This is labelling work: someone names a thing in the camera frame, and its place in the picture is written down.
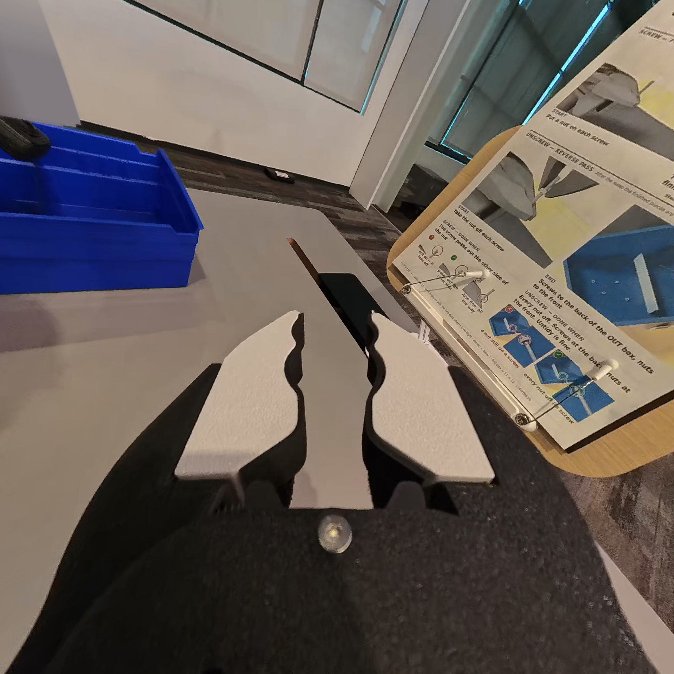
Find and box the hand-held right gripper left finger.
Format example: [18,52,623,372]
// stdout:
[174,311,309,509]

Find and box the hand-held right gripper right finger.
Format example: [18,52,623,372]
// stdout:
[363,311,497,509]

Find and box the blue plastic bin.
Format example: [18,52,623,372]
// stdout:
[0,122,204,296]

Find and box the black table inlay panel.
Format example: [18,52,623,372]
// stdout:
[317,273,391,360]

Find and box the instruction sheet on stand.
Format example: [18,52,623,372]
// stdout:
[387,125,674,477]

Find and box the dark box behind glass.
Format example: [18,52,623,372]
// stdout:
[404,163,465,211]

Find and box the printed instruction sheet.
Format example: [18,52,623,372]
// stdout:
[400,0,674,451]

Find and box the frosted glass window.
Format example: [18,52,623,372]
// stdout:
[121,0,406,114]

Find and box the glass partition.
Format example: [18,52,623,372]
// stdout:
[427,0,659,159]

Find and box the wire page holder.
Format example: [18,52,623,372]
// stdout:
[401,267,491,293]
[515,359,620,425]

